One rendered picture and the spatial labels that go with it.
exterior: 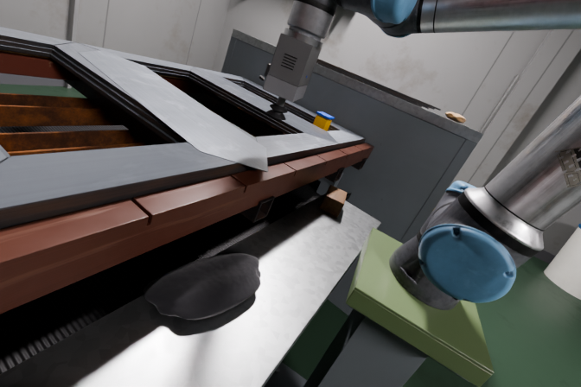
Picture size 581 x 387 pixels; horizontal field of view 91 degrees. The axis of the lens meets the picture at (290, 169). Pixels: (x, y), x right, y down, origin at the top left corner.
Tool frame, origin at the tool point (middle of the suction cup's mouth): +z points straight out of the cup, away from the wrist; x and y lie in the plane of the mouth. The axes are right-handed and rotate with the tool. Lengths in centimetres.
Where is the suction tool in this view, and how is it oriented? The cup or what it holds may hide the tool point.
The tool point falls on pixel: (276, 115)
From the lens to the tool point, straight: 60.4
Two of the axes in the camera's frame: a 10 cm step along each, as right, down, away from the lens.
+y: -2.7, 3.2, -9.1
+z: -3.5, 8.5, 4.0
